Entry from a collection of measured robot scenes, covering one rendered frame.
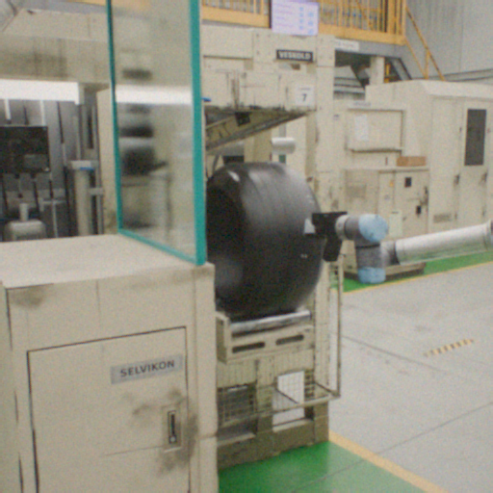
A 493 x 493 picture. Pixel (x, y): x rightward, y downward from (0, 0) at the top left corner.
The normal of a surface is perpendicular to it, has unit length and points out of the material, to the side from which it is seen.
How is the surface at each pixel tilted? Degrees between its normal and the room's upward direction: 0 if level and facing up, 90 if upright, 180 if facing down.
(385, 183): 90
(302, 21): 90
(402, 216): 90
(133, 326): 90
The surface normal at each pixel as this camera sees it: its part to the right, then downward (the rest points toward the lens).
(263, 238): -0.25, 0.04
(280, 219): 0.44, -0.23
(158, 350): 0.47, 0.15
